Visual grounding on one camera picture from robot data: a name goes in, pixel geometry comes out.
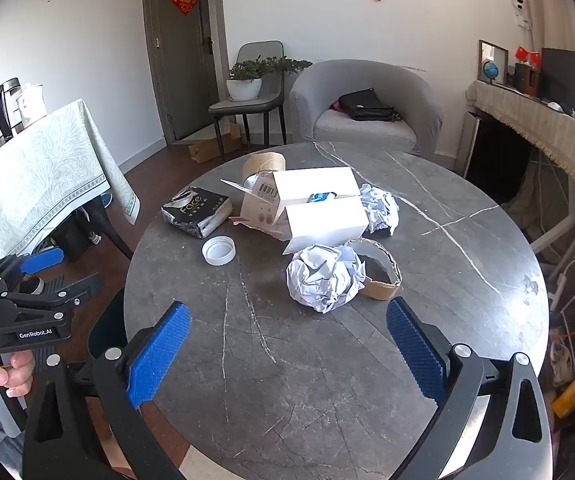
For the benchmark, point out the white cardboard box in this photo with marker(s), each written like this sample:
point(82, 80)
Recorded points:
point(325, 220)

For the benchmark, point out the white desk frame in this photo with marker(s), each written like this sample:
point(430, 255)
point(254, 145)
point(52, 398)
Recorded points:
point(570, 210)

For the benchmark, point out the black electric kettle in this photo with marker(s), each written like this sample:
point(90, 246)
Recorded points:
point(3, 110)

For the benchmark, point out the white panel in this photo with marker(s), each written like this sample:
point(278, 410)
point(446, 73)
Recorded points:
point(467, 145)

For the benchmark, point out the small red flags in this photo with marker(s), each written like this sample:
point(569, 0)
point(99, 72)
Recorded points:
point(527, 55)

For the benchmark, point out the person's left hand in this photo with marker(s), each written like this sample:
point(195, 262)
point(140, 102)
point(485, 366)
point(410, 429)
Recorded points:
point(17, 377)

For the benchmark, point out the beige lace cloth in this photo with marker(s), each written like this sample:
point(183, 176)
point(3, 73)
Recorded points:
point(532, 120)

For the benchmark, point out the potted plant white pot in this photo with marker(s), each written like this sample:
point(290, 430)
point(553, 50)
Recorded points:
point(242, 87)

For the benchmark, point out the grey armchair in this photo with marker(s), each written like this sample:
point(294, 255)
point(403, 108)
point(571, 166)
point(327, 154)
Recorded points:
point(417, 95)

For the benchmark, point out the brown tape roll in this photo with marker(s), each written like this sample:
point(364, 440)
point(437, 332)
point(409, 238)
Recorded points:
point(267, 162)

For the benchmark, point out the white security camera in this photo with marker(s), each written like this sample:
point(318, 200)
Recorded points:
point(518, 2)

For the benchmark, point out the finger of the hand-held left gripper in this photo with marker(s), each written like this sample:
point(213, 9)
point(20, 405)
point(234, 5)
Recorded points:
point(42, 260)
point(82, 287)

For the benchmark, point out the grey dining chair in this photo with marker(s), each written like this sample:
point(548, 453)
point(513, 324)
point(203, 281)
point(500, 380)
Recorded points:
point(267, 95)

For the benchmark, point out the black monitor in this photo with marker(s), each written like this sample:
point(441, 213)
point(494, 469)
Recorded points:
point(570, 75)

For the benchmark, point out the cardboard box on floor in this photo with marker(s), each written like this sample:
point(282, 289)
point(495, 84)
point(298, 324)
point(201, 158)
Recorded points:
point(207, 150)

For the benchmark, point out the white jug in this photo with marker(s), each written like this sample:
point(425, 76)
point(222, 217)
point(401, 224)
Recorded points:
point(31, 102)

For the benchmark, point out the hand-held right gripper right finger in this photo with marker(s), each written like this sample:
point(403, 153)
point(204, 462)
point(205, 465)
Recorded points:
point(417, 355)

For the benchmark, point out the small blue globe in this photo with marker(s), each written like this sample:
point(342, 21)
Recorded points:
point(490, 70)

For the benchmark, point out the white plastic lid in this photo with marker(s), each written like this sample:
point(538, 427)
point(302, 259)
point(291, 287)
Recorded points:
point(218, 250)

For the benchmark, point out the crumpled white paper ball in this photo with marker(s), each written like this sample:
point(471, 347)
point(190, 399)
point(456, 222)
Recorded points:
point(380, 207)
point(325, 277)

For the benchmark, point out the blue white tissue packet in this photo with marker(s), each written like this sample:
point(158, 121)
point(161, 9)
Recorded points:
point(320, 196)

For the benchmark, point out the brown wooden box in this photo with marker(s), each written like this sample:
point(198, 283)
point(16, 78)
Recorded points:
point(525, 79)

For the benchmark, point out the framed picture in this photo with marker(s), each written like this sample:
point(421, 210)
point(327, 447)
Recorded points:
point(500, 52)

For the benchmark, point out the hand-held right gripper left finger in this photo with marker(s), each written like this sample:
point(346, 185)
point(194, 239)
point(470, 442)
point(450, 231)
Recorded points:
point(160, 355)

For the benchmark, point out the black bag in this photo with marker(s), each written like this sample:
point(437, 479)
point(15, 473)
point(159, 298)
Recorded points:
point(365, 105)

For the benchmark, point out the grey door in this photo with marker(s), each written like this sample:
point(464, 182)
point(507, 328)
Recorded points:
point(182, 70)

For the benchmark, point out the black tissue packet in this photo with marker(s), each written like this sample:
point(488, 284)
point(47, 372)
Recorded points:
point(196, 211)

